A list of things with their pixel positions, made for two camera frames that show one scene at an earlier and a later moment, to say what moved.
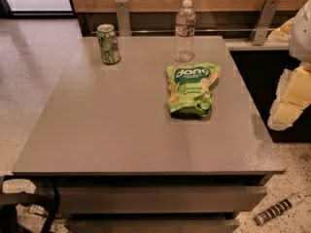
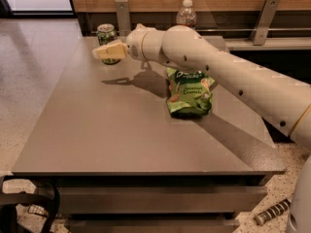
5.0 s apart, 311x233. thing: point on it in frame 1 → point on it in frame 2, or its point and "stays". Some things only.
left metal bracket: (122, 17) stays
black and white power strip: (260, 217) stays
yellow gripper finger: (294, 85) → (143, 43)
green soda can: (109, 44) stays
